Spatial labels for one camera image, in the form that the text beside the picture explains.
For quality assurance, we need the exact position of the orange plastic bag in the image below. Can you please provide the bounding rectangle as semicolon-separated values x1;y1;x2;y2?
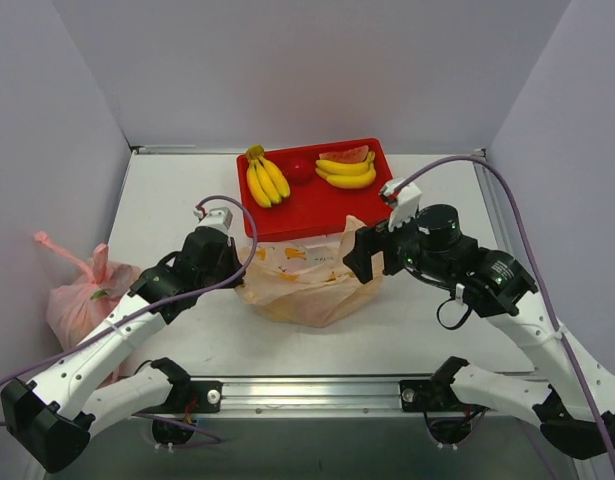
236;215;383;328

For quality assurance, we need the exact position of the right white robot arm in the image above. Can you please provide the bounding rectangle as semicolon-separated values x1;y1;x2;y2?
343;204;615;460

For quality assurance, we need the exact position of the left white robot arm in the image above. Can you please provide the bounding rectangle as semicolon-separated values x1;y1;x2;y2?
0;222;244;473

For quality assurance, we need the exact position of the pink plastic bag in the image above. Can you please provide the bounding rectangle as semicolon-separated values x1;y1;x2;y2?
34;231;141;350

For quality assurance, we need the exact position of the red plastic tray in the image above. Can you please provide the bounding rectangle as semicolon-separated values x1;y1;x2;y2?
236;138;393;242

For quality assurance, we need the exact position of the right yellow banana bunch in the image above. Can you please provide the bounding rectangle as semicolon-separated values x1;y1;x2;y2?
315;151;376;190

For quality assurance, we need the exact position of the yellow banana bunch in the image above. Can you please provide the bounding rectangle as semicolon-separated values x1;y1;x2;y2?
315;151;376;190
245;145;291;208

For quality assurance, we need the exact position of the watermelon slice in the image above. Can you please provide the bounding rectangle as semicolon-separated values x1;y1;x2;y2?
319;145;369;164

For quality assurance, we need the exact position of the left yellow banana bunch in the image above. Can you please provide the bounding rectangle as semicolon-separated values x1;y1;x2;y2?
245;145;291;208

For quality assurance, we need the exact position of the dark red apple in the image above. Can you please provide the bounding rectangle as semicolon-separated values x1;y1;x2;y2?
286;158;314;185

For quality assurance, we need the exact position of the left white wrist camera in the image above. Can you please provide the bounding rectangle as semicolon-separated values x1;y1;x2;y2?
193;206;233;235

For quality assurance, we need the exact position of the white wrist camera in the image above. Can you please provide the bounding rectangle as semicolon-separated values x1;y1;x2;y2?
193;206;233;235
379;178;422;232

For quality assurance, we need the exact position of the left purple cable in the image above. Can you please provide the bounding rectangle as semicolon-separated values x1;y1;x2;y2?
0;194;261;426

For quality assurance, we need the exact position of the purple cable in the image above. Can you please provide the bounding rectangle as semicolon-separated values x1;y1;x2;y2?
391;154;615;480
0;194;261;426

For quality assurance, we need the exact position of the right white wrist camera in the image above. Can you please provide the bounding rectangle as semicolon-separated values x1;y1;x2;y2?
379;178;422;232

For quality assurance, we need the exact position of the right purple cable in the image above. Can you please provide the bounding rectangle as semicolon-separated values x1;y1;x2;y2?
391;154;615;480

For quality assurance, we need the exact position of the aluminium mounting rail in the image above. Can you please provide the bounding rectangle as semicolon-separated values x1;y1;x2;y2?
41;372;538;419

